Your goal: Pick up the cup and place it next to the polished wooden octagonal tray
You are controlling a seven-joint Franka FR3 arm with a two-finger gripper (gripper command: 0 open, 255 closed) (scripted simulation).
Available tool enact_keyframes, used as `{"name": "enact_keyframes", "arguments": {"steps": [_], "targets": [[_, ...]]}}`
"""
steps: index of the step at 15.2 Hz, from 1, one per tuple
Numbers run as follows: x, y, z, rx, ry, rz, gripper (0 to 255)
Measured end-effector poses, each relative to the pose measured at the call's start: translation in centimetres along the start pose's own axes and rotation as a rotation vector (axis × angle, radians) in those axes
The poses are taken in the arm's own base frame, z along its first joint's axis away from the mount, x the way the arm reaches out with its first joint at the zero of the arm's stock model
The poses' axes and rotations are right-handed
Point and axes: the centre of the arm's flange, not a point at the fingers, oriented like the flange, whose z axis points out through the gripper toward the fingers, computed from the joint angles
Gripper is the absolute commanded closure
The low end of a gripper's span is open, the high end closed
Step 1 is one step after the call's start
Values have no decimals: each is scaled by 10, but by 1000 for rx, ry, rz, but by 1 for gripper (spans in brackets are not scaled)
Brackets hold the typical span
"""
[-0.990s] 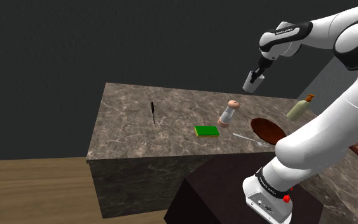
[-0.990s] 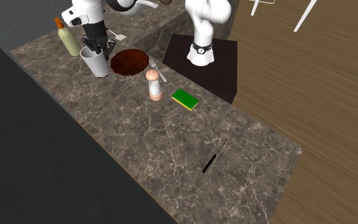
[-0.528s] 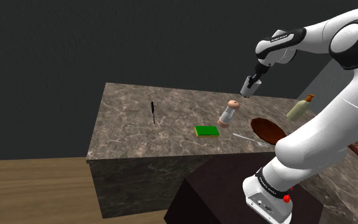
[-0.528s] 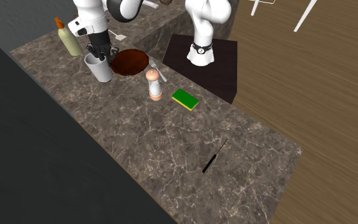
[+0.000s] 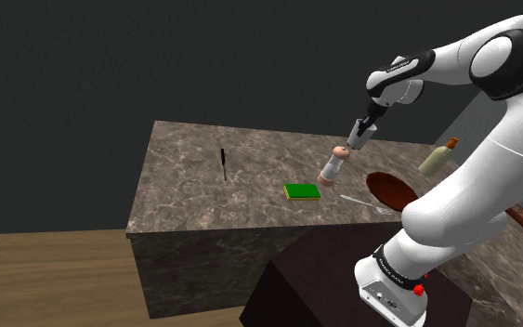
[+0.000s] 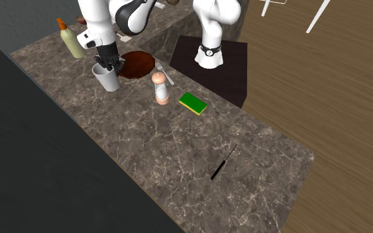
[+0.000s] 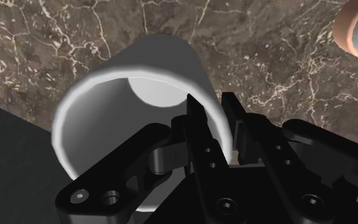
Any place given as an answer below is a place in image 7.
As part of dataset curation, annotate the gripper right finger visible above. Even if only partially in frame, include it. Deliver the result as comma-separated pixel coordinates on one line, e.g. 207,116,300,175
221,92,358,224

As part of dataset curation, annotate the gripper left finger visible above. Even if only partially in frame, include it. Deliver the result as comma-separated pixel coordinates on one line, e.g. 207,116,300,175
54,93,245,224

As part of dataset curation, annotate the white cylindrical cup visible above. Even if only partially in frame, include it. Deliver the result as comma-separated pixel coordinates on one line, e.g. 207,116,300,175
50,33,233,214

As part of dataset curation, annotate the peach cup with white inside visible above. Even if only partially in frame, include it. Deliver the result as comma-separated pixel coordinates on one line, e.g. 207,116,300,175
333,0,358,65

